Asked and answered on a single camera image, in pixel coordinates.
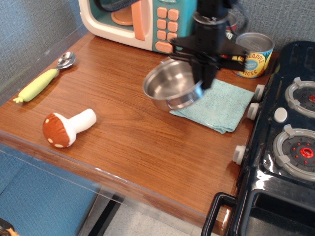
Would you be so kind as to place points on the teal toy microwave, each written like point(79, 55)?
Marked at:
point(146, 24)

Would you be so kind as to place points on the white stove knob rear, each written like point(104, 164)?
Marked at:
point(258, 93)

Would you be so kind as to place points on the stainless steel pot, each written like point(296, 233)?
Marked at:
point(171, 85)

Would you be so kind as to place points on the plush brown mushroom toy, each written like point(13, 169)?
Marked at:
point(61, 132)

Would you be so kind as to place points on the green handled metal spoon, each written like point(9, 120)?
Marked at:
point(34, 88)

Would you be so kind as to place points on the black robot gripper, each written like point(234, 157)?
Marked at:
point(204, 47)

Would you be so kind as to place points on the white stove knob front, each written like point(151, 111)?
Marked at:
point(239, 154)

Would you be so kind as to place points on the tomato sauce can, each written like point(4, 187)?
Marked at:
point(231, 27)

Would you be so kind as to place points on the pineapple slices can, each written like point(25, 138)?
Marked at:
point(260, 47)

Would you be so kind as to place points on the teal folded cloth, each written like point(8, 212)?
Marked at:
point(221, 108)

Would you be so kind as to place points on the black toy stove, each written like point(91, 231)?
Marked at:
point(276, 184)

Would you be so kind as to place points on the white stove knob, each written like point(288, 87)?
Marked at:
point(258, 93)
point(252, 111)
point(239, 154)

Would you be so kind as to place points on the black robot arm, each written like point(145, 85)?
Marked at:
point(217, 9)

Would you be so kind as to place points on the orange object bottom left corner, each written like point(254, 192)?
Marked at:
point(7, 229)

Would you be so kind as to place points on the white stove knob middle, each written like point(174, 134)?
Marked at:
point(252, 111)

